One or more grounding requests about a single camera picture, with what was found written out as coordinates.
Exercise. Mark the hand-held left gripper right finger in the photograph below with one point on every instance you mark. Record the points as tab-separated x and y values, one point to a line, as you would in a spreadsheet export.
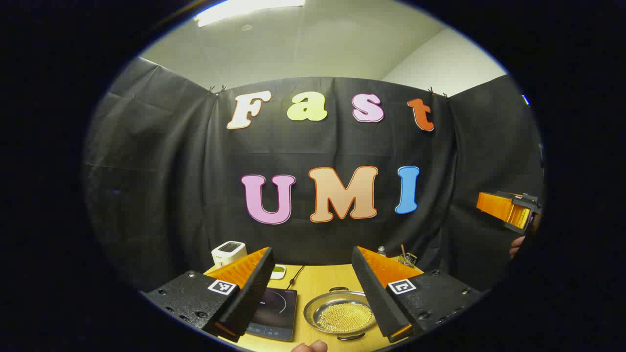
374	298

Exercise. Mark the black induction cooktop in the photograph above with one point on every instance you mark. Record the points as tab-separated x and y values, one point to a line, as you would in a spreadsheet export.
274	310

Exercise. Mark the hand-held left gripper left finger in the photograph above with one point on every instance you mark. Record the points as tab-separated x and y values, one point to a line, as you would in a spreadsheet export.
254	293

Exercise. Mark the pile of yellow beans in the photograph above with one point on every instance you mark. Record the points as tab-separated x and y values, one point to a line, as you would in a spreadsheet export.
345	317

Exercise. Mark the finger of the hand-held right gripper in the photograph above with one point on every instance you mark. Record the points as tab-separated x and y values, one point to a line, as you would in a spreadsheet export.
494	205

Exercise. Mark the glass holder with sticks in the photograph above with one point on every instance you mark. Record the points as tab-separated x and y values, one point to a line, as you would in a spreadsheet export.
408	259

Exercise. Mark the white divided bean dish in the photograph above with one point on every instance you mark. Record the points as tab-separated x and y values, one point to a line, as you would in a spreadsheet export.
278	272

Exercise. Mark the stainless steel pot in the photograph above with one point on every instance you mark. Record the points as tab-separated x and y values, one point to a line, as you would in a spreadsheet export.
313	315

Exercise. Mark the white toaster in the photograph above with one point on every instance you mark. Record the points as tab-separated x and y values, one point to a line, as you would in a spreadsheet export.
228	253

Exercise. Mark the black backdrop cloth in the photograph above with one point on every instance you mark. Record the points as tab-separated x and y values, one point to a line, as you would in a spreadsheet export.
171	195

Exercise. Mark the ceiling light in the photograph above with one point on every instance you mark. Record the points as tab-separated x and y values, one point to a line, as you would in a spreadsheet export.
244	10

